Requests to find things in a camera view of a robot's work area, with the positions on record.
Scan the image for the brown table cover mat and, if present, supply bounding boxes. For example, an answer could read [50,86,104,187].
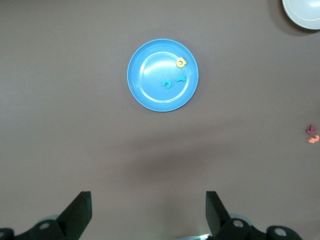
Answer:
[0,0,320,240]

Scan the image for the blue plate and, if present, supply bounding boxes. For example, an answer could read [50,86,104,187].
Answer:
[126,38,200,113]

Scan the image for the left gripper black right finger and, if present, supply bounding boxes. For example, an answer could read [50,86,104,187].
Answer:
[205,191,302,240]

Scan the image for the beige plate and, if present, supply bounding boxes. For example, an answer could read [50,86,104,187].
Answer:
[281,0,320,30]

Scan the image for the yellow foam letter a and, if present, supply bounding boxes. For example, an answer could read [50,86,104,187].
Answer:
[175,56,187,69]

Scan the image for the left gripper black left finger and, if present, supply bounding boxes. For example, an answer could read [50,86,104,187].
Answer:
[0,191,92,240]

